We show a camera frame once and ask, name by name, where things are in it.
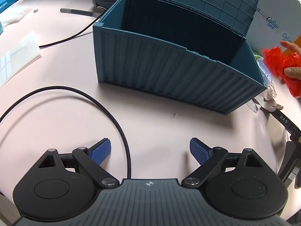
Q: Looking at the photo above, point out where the clear plastic bag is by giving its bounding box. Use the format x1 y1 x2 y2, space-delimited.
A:
0 30 43 86

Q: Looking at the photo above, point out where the blue foam board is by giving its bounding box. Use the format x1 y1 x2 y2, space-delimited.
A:
253 3 301 52

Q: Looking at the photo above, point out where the pink desktop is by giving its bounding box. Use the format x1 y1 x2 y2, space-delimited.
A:
0 0 301 219

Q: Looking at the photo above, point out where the blue lidded storage box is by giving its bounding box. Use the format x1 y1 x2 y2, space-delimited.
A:
92 0 268 115

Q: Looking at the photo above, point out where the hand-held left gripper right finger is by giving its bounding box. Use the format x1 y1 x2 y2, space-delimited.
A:
181 137 271 189

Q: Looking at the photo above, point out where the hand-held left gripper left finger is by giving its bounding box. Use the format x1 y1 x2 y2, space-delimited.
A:
38 138 119 189

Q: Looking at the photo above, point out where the clear blue packet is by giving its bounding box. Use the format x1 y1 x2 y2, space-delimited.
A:
257 58 277 98

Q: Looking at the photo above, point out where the black braided cable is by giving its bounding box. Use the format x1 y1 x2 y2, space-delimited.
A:
0 86 131 179

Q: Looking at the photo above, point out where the grey pen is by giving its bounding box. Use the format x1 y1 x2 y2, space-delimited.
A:
60 8 100 17

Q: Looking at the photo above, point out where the dark blue bowl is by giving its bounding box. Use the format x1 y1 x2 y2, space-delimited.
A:
90 0 123 11

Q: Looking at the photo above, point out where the person's right hand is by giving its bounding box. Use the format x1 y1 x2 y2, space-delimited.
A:
281 40 301 80

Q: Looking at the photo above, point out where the white cloth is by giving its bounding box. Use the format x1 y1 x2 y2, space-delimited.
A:
253 91 284 113

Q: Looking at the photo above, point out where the white plastic bag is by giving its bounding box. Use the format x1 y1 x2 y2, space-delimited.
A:
0 7 32 25

